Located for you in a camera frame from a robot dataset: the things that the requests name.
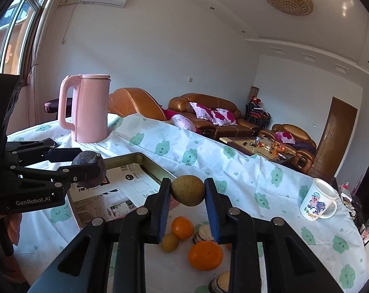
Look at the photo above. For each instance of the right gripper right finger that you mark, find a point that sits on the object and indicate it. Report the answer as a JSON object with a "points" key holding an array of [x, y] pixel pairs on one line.
{"points": [[265, 254]]}

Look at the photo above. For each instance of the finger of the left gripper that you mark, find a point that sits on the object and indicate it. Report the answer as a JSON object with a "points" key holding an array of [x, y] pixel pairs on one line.
{"points": [[24, 153], [19, 175]]}

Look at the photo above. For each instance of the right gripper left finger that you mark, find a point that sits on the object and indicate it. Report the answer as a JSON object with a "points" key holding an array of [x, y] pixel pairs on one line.
{"points": [[83, 266]]}

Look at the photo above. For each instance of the purple passion fruit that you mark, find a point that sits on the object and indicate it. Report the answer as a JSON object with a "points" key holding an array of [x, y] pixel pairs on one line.
{"points": [[92, 168]]}

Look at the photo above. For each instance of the small yellow-brown round fruit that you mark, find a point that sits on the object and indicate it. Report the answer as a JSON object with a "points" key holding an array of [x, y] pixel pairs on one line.
{"points": [[189, 190]]}

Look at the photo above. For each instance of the person's left hand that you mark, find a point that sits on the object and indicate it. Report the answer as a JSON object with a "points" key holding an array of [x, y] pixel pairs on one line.
{"points": [[12, 223]]}

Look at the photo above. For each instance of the printed paper in tin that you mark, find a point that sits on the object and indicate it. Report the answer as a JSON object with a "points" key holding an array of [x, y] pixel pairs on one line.
{"points": [[123, 190]]}

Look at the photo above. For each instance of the pink metal tin box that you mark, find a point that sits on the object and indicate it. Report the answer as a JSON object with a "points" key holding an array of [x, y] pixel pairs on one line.
{"points": [[152, 168]]}

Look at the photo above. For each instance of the white cartoon mug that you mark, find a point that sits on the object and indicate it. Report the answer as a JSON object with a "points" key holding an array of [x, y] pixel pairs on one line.
{"points": [[320, 201]]}

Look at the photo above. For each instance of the large orange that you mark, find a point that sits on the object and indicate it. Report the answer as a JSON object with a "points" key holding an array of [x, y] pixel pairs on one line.
{"points": [[205, 256]]}

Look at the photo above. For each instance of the pink electric kettle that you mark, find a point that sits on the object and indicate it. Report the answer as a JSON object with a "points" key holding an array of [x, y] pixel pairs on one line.
{"points": [[89, 109]]}

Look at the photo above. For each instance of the small yellow-green fruit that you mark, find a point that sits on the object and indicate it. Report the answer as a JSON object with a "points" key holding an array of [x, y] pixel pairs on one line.
{"points": [[169, 243]]}

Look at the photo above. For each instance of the white green-patterned tablecloth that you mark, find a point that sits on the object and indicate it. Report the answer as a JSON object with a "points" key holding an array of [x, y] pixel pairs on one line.
{"points": [[253, 184]]}

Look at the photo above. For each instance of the black television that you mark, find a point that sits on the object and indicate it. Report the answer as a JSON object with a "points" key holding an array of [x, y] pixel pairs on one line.
{"points": [[361, 200]]}

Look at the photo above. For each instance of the brown leather chair near table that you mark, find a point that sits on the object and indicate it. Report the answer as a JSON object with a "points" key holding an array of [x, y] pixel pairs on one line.
{"points": [[131, 100]]}

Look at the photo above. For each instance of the small orange left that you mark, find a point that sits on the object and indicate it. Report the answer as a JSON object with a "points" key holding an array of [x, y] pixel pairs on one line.
{"points": [[182, 227]]}

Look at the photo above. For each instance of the wooden coffee table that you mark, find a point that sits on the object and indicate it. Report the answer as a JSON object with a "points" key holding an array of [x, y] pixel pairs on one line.
{"points": [[261, 146]]}

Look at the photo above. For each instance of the brown leather armchair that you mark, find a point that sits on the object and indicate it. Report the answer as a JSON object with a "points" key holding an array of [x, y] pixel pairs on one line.
{"points": [[298, 143]]}

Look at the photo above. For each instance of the brown leather long sofa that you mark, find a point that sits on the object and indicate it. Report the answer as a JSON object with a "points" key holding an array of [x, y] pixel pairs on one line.
{"points": [[182, 106]]}

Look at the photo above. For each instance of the brown wooden door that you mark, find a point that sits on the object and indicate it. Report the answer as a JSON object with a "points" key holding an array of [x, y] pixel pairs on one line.
{"points": [[335, 138]]}

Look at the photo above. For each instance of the stacked dark chairs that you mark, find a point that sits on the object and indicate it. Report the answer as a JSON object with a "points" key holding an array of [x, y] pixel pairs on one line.
{"points": [[256, 114]]}

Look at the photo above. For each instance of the pink floral cushion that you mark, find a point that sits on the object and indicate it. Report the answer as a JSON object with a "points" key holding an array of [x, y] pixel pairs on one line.
{"points": [[218, 116]]}

